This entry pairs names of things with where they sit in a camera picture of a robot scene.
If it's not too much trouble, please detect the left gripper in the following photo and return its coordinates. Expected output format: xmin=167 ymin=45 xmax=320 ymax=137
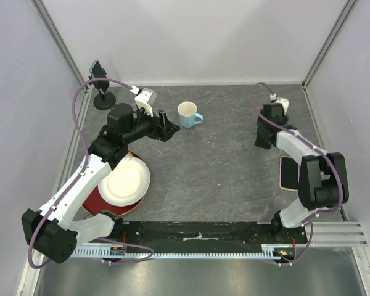
xmin=123 ymin=105 xmax=179 ymax=144

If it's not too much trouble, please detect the black phone pink case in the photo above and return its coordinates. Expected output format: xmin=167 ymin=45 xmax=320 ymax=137
xmin=279 ymin=156 xmax=299 ymax=191

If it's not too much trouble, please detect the black round-base phone stand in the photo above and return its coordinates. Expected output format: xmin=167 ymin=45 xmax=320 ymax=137
xmin=91 ymin=81 xmax=116 ymax=110

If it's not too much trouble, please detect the black phone clear case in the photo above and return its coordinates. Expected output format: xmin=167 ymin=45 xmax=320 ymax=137
xmin=89 ymin=60 xmax=110 ymax=95

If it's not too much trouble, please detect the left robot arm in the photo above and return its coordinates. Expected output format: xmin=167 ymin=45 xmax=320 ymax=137
xmin=21 ymin=103 xmax=180 ymax=269

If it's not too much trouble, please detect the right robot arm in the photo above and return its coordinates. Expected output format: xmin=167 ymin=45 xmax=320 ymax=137
xmin=255 ymin=99 xmax=349 ymax=243

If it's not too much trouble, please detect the light blue mug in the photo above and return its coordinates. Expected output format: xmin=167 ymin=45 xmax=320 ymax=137
xmin=178 ymin=101 xmax=204 ymax=129

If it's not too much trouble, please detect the white paper plate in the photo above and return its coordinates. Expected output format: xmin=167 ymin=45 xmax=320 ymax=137
xmin=98 ymin=156 xmax=150 ymax=207

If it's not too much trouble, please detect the red round tray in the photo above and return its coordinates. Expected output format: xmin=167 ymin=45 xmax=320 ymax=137
xmin=83 ymin=152 xmax=144 ymax=216

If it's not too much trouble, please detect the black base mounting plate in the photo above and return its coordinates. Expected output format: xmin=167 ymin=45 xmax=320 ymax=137
xmin=108 ymin=221 xmax=308 ymax=252

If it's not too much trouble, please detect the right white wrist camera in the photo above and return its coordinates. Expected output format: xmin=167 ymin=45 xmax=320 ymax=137
xmin=269 ymin=93 xmax=290 ymax=115

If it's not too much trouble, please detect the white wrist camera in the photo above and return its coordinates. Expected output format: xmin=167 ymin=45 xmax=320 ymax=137
xmin=130 ymin=86 xmax=157 ymax=117
xmin=269 ymin=93 xmax=290 ymax=115

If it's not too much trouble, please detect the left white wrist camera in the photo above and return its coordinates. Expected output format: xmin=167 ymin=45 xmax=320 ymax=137
xmin=130 ymin=86 xmax=157 ymax=117

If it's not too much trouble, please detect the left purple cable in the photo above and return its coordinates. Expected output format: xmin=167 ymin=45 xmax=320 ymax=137
xmin=27 ymin=78 xmax=155 ymax=269

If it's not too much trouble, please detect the slotted cable duct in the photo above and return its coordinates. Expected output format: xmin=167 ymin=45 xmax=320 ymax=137
xmin=71 ymin=243 xmax=295 ymax=260

